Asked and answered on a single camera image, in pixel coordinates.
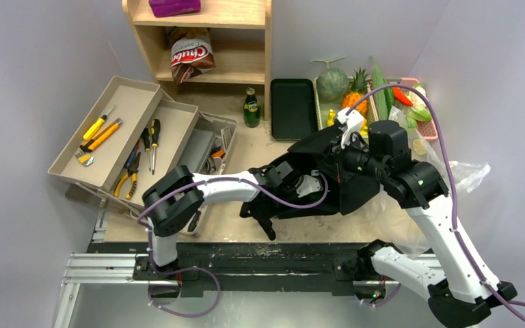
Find pink plastic basket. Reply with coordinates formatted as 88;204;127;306
396;90;438;141

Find wooden shelf unit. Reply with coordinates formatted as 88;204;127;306
122;1;273;120

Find orange toy pineapple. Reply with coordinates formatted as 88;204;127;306
340;68;368;109

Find white toy cauliflower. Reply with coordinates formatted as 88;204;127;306
407;91;432;122

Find small hex key set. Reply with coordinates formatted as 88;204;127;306
75;151;94;167

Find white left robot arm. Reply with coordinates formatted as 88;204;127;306
137;165;329;279

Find yellow utility knife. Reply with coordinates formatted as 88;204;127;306
79;118;122;152

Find grey plastic tool case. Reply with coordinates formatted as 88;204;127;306
178;129;215;173

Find black yellow small screwdriver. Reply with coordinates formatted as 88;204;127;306
141;128;152;172

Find green netted toy melon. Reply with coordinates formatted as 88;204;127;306
311;56;349;102

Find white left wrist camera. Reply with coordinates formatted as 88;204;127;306
296;174;324;198

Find orange hex key set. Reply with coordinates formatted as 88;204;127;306
211;149;226;159

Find purple box on shelf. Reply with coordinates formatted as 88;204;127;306
148;0;202;18

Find green plastic basket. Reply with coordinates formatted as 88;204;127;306
312;77;379;130

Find yellow black pliers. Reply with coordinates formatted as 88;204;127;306
113;151;141;200

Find orange toy carrot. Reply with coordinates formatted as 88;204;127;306
392;87;414;107

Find black yellow large screwdriver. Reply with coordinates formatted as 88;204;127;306
150;119;161;175

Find black plastic tray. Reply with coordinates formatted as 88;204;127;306
270;79;318;141

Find green perrier glass bottle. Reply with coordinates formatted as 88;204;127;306
243;87;260;128

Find yellow toy banana lower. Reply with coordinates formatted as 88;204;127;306
326;109;337;127

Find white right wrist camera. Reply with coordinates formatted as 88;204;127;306
334;107;367;149

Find red chips snack bag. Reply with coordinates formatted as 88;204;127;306
169;27;217;85

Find beige plastic toolbox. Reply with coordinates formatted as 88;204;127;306
48;76;237;213

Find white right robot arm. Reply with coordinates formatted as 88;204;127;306
333;120;517;327

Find black fabric tote bag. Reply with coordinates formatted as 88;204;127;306
239;126;381;241

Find yellow handle screwdriver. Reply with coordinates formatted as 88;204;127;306
83;105;116;141

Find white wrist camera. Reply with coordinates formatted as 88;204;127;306
334;107;367;149
296;174;324;198

